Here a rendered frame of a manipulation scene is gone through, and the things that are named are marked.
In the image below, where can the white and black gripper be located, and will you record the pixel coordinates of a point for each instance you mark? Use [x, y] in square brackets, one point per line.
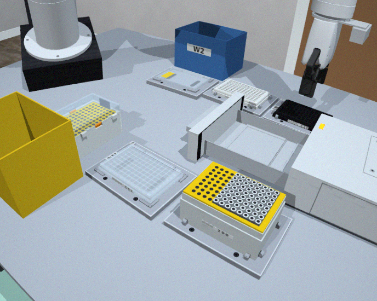
[320, 48]

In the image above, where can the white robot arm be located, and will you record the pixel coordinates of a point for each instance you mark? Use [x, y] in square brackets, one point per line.
[57, 35]

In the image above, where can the blue open-top bin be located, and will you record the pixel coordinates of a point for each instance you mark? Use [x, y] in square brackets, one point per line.
[211, 50]

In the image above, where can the yellow open-top bin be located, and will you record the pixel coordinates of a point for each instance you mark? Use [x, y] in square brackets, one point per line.
[38, 153]

